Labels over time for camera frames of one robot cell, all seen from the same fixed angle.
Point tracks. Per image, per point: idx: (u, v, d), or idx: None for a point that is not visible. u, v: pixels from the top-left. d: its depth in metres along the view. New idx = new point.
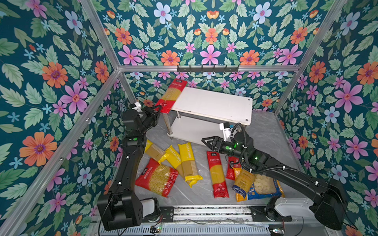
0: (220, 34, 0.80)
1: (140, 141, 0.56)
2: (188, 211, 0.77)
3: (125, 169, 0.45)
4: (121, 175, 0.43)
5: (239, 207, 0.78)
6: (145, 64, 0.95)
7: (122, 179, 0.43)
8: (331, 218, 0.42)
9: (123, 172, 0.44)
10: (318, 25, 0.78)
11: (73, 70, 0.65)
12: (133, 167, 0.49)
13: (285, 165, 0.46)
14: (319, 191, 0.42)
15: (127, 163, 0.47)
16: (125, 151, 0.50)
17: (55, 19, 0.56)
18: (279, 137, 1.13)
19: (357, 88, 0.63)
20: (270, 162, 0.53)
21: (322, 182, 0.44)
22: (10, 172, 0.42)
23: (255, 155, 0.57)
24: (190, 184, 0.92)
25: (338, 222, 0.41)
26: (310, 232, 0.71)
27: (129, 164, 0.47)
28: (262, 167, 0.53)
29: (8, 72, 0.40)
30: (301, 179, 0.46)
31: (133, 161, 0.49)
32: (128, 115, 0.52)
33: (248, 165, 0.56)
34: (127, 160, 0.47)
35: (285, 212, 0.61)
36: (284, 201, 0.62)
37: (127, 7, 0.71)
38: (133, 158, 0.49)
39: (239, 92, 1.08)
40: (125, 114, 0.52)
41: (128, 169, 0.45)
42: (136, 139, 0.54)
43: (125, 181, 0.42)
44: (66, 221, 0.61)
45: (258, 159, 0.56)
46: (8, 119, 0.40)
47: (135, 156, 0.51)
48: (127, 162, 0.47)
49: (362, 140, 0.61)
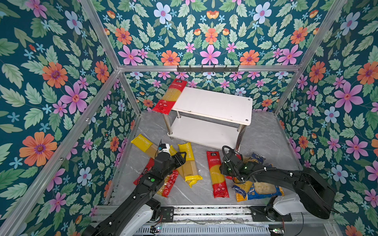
0: (220, 34, 0.80)
1: (154, 184, 0.56)
2: (188, 211, 0.77)
3: (125, 208, 0.47)
4: (117, 214, 0.45)
5: (239, 207, 0.78)
6: (145, 64, 0.95)
7: (115, 218, 0.44)
8: (315, 205, 0.43)
9: (119, 212, 0.46)
10: (318, 25, 0.78)
11: (73, 70, 0.65)
12: (130, 213, 0.48)
13: (266, 166, 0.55)
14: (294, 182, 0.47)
15: (129, 204, 0.48)
16: (138, 189, 0.53)
17: (55, 19, 0.56)
18: (279, 137, 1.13)
19: (357, 88, 0.63)
20: (256, 166, 0.62)
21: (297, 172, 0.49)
22: (10, 172, 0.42)
23: (244, 165, 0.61)
24: (190, 184, 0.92)
25: (323, 208, 0.42)
26: (310, 232, 0.71)
27: (130, 207, 0.48)
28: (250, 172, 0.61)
29: (8, 72, 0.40)
30: (279, 174, 0.52)
31: (135, 207, 0.50)
32: (162, 156, 0.59)
33: (240, 176, 0.65)
34: (131, 200, 0.49)
35: (283, 210, 0.60)
36: (280, 199, 0.63)
37: (127, 7, 0.71)
38: (138, 202, 0.50)
39: (239, 92, 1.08)
40: (160, 154, 0.60)
41: (126, 211, 0.46)
42: (152, 181, 0.56)
43: (115, 223, 0.43)
44: (66, 221, 0.61)
45: (247, 167, 0.64)
46: (8, 119, 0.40)
47: (140, 200, 0.51)
48: (130, 202, 0.49)
49: (362, 140, 0.61)
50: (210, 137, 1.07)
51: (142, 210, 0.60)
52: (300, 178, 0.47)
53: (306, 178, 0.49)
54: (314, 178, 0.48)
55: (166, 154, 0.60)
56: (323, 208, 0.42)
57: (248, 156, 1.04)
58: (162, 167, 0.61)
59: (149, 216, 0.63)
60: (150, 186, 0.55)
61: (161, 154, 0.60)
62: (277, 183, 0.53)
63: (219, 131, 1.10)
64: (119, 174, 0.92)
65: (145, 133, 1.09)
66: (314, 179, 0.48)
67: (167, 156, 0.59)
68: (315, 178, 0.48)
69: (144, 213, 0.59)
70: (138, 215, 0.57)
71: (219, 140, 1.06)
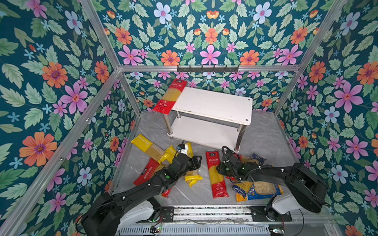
0: (220, 34, 0.80)
1: (168, 182, 0.59)
2: (188, 211, 0.77)
3: (138, 191, 0.49)
4: (131, 193, 0.47)
5: (239, 207, 0.78)
6: (145, 64, 0.95)
7: (128, 195, 0.46)
8: (306, 199, 0.44)
9: (133, 192, 0.48)
10: (318, 25, 0.78)
11: (73, 70, 0.65)
12: (141, 196, 0.50)
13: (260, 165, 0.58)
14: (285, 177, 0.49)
15: (143, 189, 0.51)
16: (153, 178, 0.56)
17: (55, 19, 0.56)
18: (279, 137, 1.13)
19: (357, 88, 0.63)
20: (252, 166, 0.64)
21: (287, 168, 0.51)
22: (10, 172, 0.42)
23: (242, 166, 0.71)
24: (190, 184, 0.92)
25: (313, 201, 0.43)
26: (309, 232, 0.70)
27: (143, 191, 0.50)
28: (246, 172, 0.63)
29: (8, 72, 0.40)
30: (271, 171, 0.55)
31: (146, 193, 0.51)
32: (181, 157, 0.60)
33: (238, 176, 0.67)
34: (145, 186, 0.52)
35: (281, 208, 0.61)
36: (278, 197, 0.64)
37: (127, 7, 0.71)
38: (150, 189, 0.52)
39: (239, 92, 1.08)
40: (180, 155, 0.61)
41: (138, 193, 0.48)
42: (168, 178, 0.58)
43: (127, 200, 0.45)
44: (66, 221, 0.61)
45: (244, 167, 0.67)
46: (8, 119, 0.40)
47: (152, 189, 0.53)
48: (143, 188, 0.51)
49: (362, 140, 0.61)
50: (210, 137, 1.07)
51: (146, 205, 0.61)
52: (292, 173, 0.49)
53: (298, 174, 0.50)
54: (305, 174, 0.50)
55: (186, 156, 0.62)
56: (313, 200, 0.43)
57: (248, 156, 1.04)
58: (180, 168, 0.65)
59: (149, 212, 0.62)
60: (164, 181, 0.57)
61: (181, 155, 0.62)
62: (270, 179, 0.55)
63: (219, 131, 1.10)
64: (119, 174, 0.92)
65: (145, 133, 1.09)
66: (305, 174, 0.50)
67: (186, 159, 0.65)
68: (305, 173, 0.47)
69: (146, 209, 0.60)
70: (141, 207, 0.58)
71: (219, 140, 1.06)
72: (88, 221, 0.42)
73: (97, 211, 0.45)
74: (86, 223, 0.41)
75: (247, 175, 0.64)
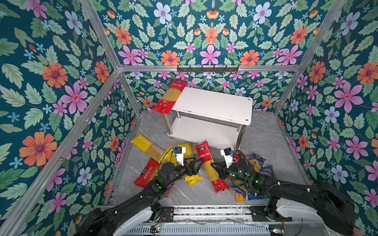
0: (220, 34, 0.80)
1: (160, 192, 0.60)
2: (188, 211, 0.77)
3: (130, 204, 0.50)
4: (123, 207, 0.48)
5: (239, 207, 0.78)
6: (145, 64, 0.95)
7: (120, 209, 0.47)
8: (337, 223, 0.42)
9: (126, 205, 0.49)
10: (318, 25, 0.78)
11: (73, 70, 0.65)
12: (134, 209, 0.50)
13: (279, 181, 0.57)
14: (313, 197, 0.46)
15: (135, 201, 0.51)
16: (145, 190, 0.57)
17: (55, 19, 0.56)
18: (279, 137, 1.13)
19: (357, 88, 0.63)
20: (268, 181, 0.59)
21: (314, 188, 0.48)
22: (10, 172, 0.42)
23: (256, 178, 0.64)
24: (190, 184, 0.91)
25: (345, 225, 0.41)
26: (310, 232, 0.71)
27: (135, 204, 0.50)
28: (263, 188, 0.59)
29: (8, 72, 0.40)
30: (295, 190, 0.51)
31: (138, 206, 0.52)
32: (166, 168, 0.58)
33: (253, 190, 0.61)
34: (137, 198, 0.52)
35: (287, 214, 0.60)
36: (286, 203, 0.62)
37: (127, 7, 0.71)
38: (143, 201, 0.53)
39: (239, 92, 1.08)
40: (164, 165, 0.59)
41: (130, 206, 0.49)
42: (160, 189, 0.60)
43: (119, 214, 0.46)
44: (66, 221, 0.61)
45: (258, 181, 0.62)
46: (8, 119, 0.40)
47: (145, 201, 0.54)
48: (136, 200, 0.51)
49: (362, 140, 0.61)
50: (210, 137, 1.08)
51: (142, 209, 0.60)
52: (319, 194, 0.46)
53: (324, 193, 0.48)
54: (331, 193, 0.47)
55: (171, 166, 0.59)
56: (346, 225, 0.41)
57: (248, 156, 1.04)
58: (168, 179, 0.63)
59: (148, 215, 0.62)
60: (156, 191, 0.58)
61: (166, 165, 0.59)
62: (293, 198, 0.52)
63: (219, 131, 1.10)
64: (119, 174, 0.92)
65: (145, 133, 1.09)
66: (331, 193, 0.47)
67: (172, 169, 0.58)
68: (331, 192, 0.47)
69: (143, 212, 0.60)
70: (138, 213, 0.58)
71: (219, 140, 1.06)
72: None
73: (88, 227, 0.44)
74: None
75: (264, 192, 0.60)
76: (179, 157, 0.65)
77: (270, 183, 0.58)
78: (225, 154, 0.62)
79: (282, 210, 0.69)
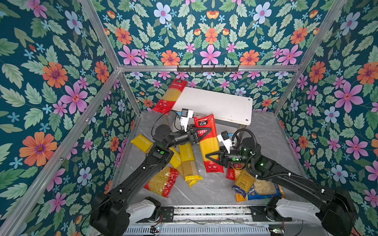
0: (220, 34, 0.80)
1: (164, 157, 0.54)
2: (188, 211, 0.77)
3: (134, 179, 0.45)
4: (127, 184, 0.44)
5: (239, 207, 0.78)
6: (145, 64, 0.95)
7: (125, 187, 0.43)
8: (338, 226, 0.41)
9: (130, 181, 0.44)
10: (318, 25, 0.78)
11: (73, 70, 0.65)
12: (140, 182, 0.47)
13: (291, 172, 0.52)
14: (325, 199, 0.42)
15: (140, 174, 0.47)
16: (148, 160, 0.51)
17: (55, 19, 0.56)
18: (279, 137, 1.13)
19: (357, 88, 0.63)
20: (277, 169, 0.54)
21: (329, 190, 0.44)
22: (11, 172, 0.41)
23: (261, 162, 0.58)
24: (190, 184, 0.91)
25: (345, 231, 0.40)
26: (309, 232, 0.71)
27: (141, 176, 0.46)
28: (267, 173, 0.54)
29: (8, 72, 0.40)
30: (307, 186, 0.47)
31: (143, 179, 0.48)
32: (162, 131, 0.49)
33: (255, 171, 0.57)
34: (141, 170, 0.48)
35: (286, 213, 0.60)
36: (286, 203, 0.62)
37: (127, 7, 0.71)
38: (147, 171, 0.49)
39: (239, 92, 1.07)
40: (159, 129, 0.50)
41: (135, 181, 0.45)
42: (162, 154, 0.54)
43: (125, 191, 0.42)
44: (66, 221, 0.61)
45: (264, 165, 0.56)
46: (8, 119, 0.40)
47: (150, 170, 0.50)
48: (140, 172, 0.47)
49: (362, 140, 0.61)
50: None
51: (147, 202, 0.62)
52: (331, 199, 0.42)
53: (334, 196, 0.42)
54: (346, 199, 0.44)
55: (165, 129, 0.49)
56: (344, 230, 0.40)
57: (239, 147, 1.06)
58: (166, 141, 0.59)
59: (151, 211, 0.63)
60: (159, 158, 0.52)
61: (160, 128, 0.50)
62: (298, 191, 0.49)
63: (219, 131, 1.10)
64: (119, 174, 0.92)
65: (145, 133, 1.09)
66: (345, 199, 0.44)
67: (167, 131, 0.50)
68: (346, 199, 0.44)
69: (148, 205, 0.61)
70: (143, 204, 0.59)
71: None
72: (96, 222, 0.40)
73: (99, 212, 0.42)
74: (95, 224, 0.40)
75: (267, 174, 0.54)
76: (183, 120, 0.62)
77: (278, 172, 0.53)
78: (223, 140, 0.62)
79: (281, 210, 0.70)
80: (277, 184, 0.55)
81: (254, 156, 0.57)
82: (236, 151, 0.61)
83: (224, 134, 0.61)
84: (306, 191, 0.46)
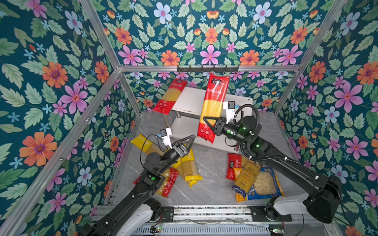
0: (220, 34, 0.80)
1: (154, 183, 0.55)
2: (188, 211, 0.77)
3: (121, 209, 0.45)
4: (113, 213, 0.44)
5: (239, 207, 0.78)
6: (145, 64, 0.95)
7: (111, 218, 0.43)
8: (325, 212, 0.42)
9: (118, 210, 0.45)
10: (318, 25, 0.78)
11: (73, 70, 0.65)
12: (127, 212, 0.47)
13: (287, 157, 0.50)
14: (318, 186, 0.42)
15: (128, 203, 0.47)
16: (138, 187, 0.52)
17: (55, 19, 0.56)
18: (279, 137, 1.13)
19: (357, 88, 0.63)
20: (273, 152, 0.51)
21: (322, 177, 0.43)
22: (10, 172, 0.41)
23: (257, 142, 0.55)
24: (190, 184, 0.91)
25: (330, 217, 0.41)
26: (310, 232, 0.71)
27: (128, 206, 0.47)
28: (263, 155, 0.51)
29: (8, 72, 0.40)
30: (301, 171, 0.45)
31: (131, 207, 0.48)
32: (151, 159, 0.50)
33: (249, 152, 0.54)
34: (129, 199, 0.48)
35: (282, 210, 0.61)
36: (281, 199, 0.64)
37: (127, 7, 0.71)
38: (136, 201, 0.49)
39: (239, 92, 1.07)
40: (148, 157, 0.50)
41: (122, 212, 0.45)
42: (153, 180, 0.54)
43: (111, 222, 0.42)
44: (66, 221, 0.61)
45: (259, 146, 0.53)
46: (8, 119, 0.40)
47: (139, 200, 0.50)
48: (128, 202, 0.47)
49: (362, 140, 0.61)
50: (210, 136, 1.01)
51: (143, 210, 0.60)
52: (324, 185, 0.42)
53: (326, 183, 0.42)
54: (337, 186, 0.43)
55: (153, 156, 0.50)
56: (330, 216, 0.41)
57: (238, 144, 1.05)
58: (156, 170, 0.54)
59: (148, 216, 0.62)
60: (149, 185, 0.53)
61: (150, 156, 0.50)
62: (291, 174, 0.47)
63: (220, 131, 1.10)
64: (119, 174, 0.92)
65: (145, 133, 1.09)
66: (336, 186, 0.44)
67: (156, 159, 0.50)
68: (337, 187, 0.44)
69: (143, 214, 0.59)
70: (138, 214, 0.58)
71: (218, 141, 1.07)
72: None
73: None
74: None
75: (262, 156, 0.52)
76: (166, 140, 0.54)
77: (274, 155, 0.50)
78: (227, 109, 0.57)
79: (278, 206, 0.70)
80: (269, 166, 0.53)
81: (251, 137, 0.53)
82: (234, 125, 0.57)
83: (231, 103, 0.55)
84: (299, 177, 0.45)
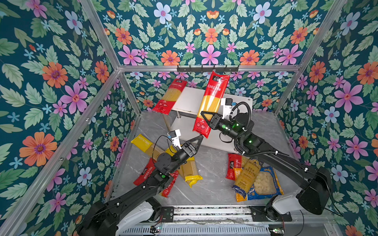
0: (220, 34, 0.80)
1: (164, 181, 0.57)
2: (188, 211, 0.77)
3: (131, 196, 0.48)
4: (125, 198, 0.46)
5: (239, 207, 0.78)
6: (145, 64, 0.95)
7: (122, 201, 0.45)
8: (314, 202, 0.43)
9: (128, 196, 0.47)
10: (318, 25, 0.78)
11: (73, 70, 0.65)
12: (137, 200, 0.49)
13: (278, 150, 0.51)
14: (307, 178, 0.43)
15: (139, 192, 0.50)
16: (148, 180, 0.55)
17: (55, 19, 0.56)
18: (279, 137, 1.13)
19: (357, 88, 0.63)
20: (265, 147, 0.53)
21: (311, 169, 0.45)
22: (10, 172, 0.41)
23: (250, 138, 0.57)
24: (190, 184, 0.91)
25: (320, 207, 0.42)
26: (310, 232, 0.71)
27: (139, 195, 0.49)
28: (255, 150, 0.53)
29: (8, 72, 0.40)
30: (292, 164, 0.47)
31: (142, 196, 0.51)
32: (164, 159, 0.52)
33: (242, 148, 0.56)
34: (140, 190, 0.50)
35: (280, 207, 0.62)
36: (279, 198, 0.64)
37: (127, 7, 0.71)
38: (146, 192, 0.52)
39: (239, 92, 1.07)
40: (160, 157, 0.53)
41: (133, 198, 0.47)
42: (163, 178, 0.57)
43: (122, 205, 0.44)
44: (66, 221, 0.61)
45: (252, 142, 0.55)
46: (8, 119, 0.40)
47: (149, 193, 0.53)
48: (139, 191, 0.50)
49: (362, 140, 0.61)
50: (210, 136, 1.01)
51: (144, 207, 0.61)
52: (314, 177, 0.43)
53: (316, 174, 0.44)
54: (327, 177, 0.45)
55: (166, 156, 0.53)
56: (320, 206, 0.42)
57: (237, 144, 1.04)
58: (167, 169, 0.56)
59: (149, 214, 0.62)
60: (160, 181, 0.56)
61: (162, 157, 0.53)
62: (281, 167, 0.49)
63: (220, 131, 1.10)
64: (119, 174, 0.92)
65: (145, 133, 1.09)
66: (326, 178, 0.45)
67: (168, 160, 0.53)
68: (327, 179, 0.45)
69: (144, 210, 0.60)
70: (140, 209, 0.58)
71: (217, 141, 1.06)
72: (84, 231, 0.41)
73: (92, 220, 0.44)
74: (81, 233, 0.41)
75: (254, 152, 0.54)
76: (175, 141, 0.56)
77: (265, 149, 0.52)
78: (225, 105, 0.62)
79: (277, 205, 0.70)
80: (260, 160, 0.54)
81: (244, 133, 0.55)
82: (229, 121, 0.59)
83: (229, 100, 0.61)
84: (290, 170, 0.47)
